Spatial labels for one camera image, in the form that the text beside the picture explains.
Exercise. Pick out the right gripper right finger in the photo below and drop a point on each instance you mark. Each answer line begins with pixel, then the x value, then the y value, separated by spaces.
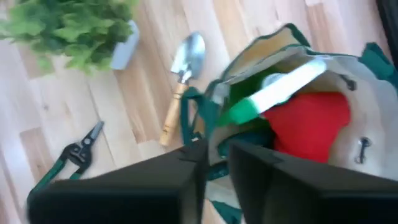
pixel 311 196

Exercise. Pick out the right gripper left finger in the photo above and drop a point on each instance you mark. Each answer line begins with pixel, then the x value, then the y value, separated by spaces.
pixel 124 196

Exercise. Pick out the red black gardening glove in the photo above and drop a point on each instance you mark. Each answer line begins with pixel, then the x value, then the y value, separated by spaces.
pixel 308 124

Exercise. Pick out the beige green-trimmed gardening bag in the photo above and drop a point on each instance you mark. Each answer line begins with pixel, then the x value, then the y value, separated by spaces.
pixel 373 109

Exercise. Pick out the green white spray bottle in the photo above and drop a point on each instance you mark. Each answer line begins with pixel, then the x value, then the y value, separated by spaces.
pixel 280 90

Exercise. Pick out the artificial plant in white pot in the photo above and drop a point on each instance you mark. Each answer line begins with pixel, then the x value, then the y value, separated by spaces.
pixel 71 28

